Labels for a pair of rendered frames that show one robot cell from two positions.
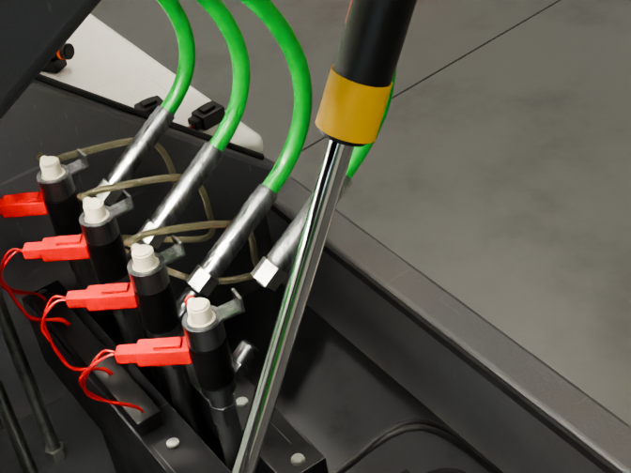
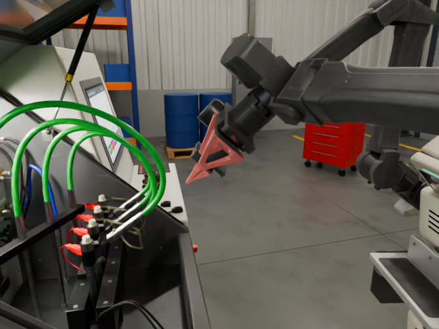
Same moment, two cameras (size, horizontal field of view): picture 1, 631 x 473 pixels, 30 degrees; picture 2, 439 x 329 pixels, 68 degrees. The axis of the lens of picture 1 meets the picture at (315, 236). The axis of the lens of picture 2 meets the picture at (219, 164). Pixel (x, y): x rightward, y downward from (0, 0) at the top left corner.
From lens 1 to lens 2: 44 cm
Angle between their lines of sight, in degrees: 27
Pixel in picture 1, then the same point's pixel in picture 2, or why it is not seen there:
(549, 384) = (201, 316)
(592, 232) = (343, 311)
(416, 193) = (292, 277)
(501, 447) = not seen: outside the picture
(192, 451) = (84, 288)
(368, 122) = not seen: outside the picture
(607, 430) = not seen: outside the picture
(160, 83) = (176, 200)
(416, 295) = (189, 274)
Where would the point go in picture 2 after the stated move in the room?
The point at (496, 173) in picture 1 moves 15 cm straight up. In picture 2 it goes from (319, 280) to (321, 262)
